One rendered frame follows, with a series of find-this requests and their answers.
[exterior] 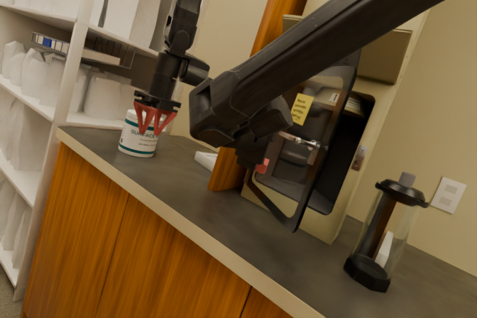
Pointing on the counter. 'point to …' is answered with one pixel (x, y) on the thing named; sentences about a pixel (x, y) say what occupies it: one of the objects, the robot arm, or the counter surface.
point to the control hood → (376, 52)
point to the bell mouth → (355, 106)
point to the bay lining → (341, 154)
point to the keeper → (359, 157)
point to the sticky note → (301, 108)
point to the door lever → (297, 140)
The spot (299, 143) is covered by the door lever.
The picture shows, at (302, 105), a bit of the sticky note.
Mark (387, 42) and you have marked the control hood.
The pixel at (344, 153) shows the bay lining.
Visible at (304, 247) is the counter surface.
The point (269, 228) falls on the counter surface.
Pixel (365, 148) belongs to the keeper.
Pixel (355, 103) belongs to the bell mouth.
